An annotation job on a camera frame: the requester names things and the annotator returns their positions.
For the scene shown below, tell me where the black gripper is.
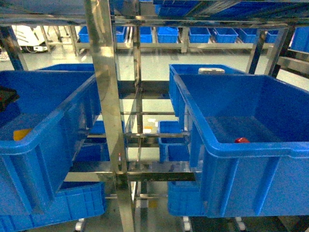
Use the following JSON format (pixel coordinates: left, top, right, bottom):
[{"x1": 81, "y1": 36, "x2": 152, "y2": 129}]
[{"x1": 0, "y1": 87, "x2": 19, "y2": 112}]

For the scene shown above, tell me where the yellow toy building block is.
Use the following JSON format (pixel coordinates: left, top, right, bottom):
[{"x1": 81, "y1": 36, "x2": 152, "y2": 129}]
[{"x1": 13, "y1": 129, "x2": 32, "y2": 141}]

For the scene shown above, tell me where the red toy building block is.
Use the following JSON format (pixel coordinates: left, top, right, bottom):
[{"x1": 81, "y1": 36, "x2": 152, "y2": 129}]
[{"x1": 234, "y1": 137, "x2": 250, "y2": 144}]

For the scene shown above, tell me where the large blue bin left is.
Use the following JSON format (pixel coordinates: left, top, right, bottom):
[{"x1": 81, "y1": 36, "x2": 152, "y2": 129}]
[{"x1": 0, "y1": 71, "x2": 101, "y2": 216}]

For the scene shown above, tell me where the large blue bin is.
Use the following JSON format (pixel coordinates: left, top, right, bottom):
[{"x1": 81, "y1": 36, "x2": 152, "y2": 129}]
[
  {"x1": 0, "y1": 71, "x2": 101, "y2": 216},
  {"x1": 169, "y1": 64, "x2": 309, "y2": 218}
]

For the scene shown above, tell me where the lower left blue bin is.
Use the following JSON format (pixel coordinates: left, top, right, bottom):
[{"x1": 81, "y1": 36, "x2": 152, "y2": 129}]
[{"x1": 0, "y1": 182, "x2": 106, "y2": 232}]

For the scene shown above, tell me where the lower right blue bin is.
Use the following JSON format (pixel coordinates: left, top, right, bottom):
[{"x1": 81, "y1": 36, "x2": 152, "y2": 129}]
[{"x1": 168, "y1": 181, "x2": 206, "y2": 217}]

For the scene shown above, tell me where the large blue bin right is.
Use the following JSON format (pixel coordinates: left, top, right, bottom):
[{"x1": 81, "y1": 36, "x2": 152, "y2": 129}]
[{"x1": 169, "y1": 64, "x2": 309, "y2": 218}]

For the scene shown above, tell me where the steel rack upright post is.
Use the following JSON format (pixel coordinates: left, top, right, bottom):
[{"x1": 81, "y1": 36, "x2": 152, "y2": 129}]
[{"x1": 84, "y1": 0, "x2": 135, "y2": 232}]

